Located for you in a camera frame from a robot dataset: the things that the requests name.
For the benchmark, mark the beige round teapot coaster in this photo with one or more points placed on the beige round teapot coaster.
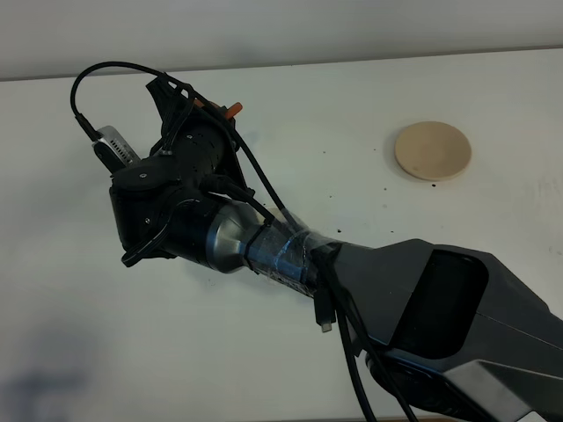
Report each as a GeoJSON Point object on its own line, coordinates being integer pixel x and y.
{"type": "Point", "coordinates": [432, 151]}

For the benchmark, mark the right white teacup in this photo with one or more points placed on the right white teacup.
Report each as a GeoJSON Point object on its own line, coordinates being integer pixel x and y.
{"type": "Point", "coordinates": [281, 215]}

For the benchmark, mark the brown clay teapot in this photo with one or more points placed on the brown clay teapot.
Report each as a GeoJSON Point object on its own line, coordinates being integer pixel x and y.
{"type": "Point", "coordinates": [233, 109]}

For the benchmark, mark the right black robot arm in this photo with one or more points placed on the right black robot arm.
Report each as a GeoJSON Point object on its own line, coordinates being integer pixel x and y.
{"type": "Point", "coordinates": [442, 328]}

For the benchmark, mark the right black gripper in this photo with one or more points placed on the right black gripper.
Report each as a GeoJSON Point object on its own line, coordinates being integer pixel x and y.
{"type": "Point", "coordinates": [188, 198]}

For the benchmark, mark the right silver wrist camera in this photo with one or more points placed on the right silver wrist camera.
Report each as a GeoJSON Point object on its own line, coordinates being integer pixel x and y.
{"type": "Point", "coordinates": [113, 151]}

